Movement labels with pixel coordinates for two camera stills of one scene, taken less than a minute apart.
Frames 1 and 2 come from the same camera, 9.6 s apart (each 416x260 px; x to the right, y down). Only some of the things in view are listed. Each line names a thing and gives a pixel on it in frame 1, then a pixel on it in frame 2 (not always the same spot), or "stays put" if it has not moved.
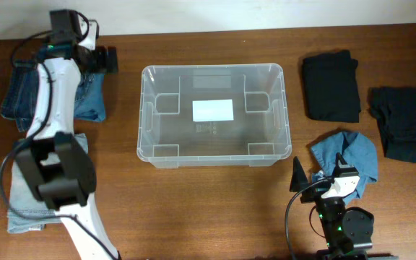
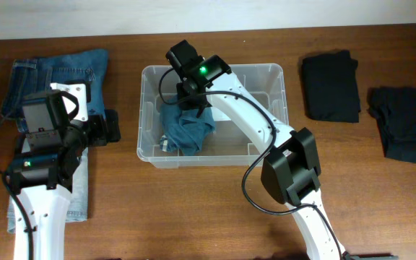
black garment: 404,124 stays put
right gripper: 298,180 -> 187,100
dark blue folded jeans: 19,88 stays put
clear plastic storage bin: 211,115 stays put
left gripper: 105,58 -> 110,125
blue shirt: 356,152 -> 183,129
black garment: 332,87 stays put
